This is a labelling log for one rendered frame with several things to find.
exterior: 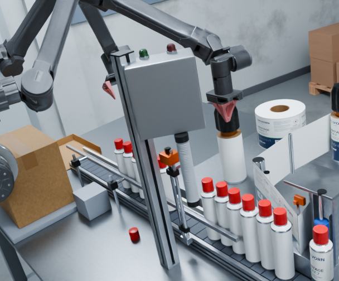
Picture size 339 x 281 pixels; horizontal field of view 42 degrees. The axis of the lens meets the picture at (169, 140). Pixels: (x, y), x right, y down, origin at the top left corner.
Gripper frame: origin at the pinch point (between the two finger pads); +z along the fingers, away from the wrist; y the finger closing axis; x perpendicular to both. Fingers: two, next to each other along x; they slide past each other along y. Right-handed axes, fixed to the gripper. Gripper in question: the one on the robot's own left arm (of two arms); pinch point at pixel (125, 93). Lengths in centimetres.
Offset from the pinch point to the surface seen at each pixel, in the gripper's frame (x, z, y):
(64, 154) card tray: 53, 1, -24
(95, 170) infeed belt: 20.4, 21.7, -20.3
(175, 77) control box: -76, 29, -14
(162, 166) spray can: -30, 40, -10
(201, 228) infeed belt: -31, 64, -7
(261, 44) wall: 202, -84, 239
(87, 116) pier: 202, -69, 31
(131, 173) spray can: -9.5, 34.2, -14.5
